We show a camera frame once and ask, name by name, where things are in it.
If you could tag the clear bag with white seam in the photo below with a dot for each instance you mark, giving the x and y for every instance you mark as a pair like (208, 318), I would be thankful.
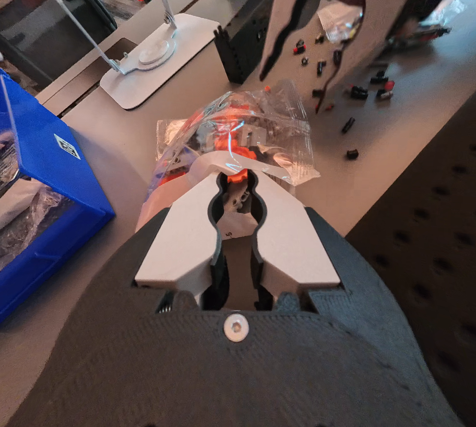
(275, 126)

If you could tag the crumpled white plastic bag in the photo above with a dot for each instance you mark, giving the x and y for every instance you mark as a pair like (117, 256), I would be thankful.
(22, 211)

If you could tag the black studded mat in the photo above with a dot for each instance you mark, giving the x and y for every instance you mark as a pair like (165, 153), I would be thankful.
(427, 230)

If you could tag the blue plastic bin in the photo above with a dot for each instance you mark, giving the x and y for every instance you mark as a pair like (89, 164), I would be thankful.
(55, 181)

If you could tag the group of black connector pins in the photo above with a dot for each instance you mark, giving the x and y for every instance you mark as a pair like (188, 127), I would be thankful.
(359, 92)

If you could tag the red and black pin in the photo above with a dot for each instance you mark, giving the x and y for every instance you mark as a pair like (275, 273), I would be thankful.
(299, 46)

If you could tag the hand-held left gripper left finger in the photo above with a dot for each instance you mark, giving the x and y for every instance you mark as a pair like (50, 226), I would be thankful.
(174, 248)

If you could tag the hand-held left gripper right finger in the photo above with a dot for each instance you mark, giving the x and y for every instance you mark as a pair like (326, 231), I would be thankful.
(297, 248)

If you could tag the white book stand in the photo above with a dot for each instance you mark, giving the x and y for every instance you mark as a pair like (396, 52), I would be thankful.
(167, 63)

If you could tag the clear plastic parts bag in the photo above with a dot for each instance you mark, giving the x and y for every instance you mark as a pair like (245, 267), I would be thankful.
(442, 11)

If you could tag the grey connector piece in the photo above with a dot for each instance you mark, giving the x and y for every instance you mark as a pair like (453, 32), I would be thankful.
(386, 95)

